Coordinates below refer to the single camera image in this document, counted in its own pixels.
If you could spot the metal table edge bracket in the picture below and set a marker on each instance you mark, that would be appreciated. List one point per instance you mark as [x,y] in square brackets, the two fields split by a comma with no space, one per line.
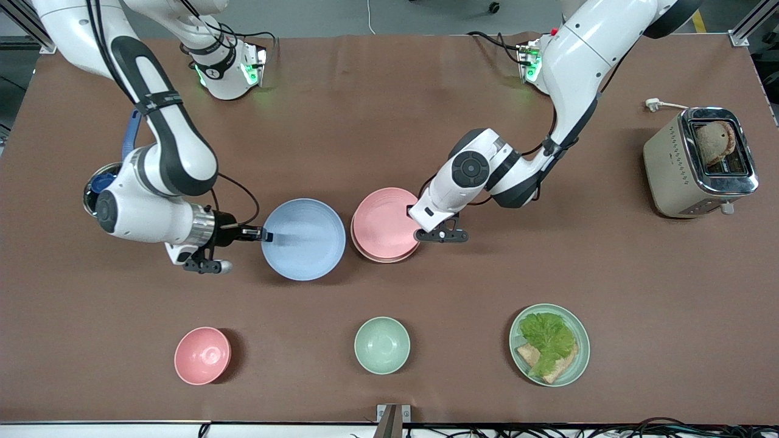
[392,420]

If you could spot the brown bread slice in toaster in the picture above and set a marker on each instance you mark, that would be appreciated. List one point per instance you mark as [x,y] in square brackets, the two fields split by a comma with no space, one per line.
[712,143]

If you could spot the glass lid with blue knob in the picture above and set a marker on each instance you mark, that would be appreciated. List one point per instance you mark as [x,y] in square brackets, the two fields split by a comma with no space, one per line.
[103,180]

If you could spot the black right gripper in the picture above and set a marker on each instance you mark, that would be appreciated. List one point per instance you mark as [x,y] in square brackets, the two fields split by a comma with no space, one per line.
[224,229]

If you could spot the aluminium frame post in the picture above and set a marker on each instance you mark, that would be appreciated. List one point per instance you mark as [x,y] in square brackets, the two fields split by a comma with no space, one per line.
[27,24]
[751,24]

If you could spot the green lettuce leaf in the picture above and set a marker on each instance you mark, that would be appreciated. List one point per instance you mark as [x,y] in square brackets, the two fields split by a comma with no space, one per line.
[548,337]

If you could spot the beige chrome toaster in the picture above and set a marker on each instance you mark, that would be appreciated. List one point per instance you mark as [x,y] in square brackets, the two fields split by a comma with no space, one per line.
[666,170]

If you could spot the green plate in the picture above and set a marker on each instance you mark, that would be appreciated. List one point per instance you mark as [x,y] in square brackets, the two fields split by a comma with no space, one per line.
[581,347]

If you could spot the pink shallow bowl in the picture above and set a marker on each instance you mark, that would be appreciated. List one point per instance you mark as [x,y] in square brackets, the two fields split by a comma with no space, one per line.
[383,222]

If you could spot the blue shallow bowl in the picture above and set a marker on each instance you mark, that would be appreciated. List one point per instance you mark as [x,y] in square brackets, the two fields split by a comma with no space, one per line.
[304,240]

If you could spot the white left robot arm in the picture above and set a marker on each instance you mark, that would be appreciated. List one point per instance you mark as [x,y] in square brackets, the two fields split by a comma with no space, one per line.
[578,61]

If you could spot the small deep green bowl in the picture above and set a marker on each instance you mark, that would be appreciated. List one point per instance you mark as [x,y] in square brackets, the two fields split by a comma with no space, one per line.
[382,345]

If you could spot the toast slice under lettuce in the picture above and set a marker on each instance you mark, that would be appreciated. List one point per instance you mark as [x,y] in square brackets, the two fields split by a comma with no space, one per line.
[563,367]

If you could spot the small deep pink bowl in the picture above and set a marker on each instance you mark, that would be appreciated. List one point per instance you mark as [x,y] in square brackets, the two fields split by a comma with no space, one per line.
[202,356]

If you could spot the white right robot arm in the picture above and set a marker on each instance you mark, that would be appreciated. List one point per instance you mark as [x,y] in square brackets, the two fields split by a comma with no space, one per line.
[176,152]

